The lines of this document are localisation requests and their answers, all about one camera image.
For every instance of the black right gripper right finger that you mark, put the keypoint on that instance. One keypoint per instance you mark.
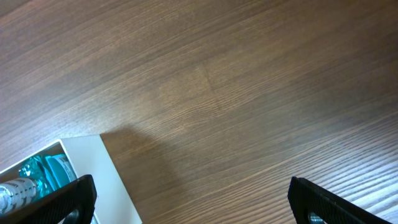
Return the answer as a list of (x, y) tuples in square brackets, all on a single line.
[(311, 203)]

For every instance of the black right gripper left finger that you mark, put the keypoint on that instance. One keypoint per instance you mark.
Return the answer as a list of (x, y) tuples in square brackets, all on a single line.
[(73, 203)]

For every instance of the blue mouthwash bottle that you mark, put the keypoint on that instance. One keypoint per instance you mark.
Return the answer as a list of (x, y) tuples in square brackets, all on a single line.
[(38, 177)]

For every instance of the white open cardboard box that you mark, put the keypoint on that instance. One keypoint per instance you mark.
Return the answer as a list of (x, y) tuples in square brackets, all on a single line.
[(88, 155)]

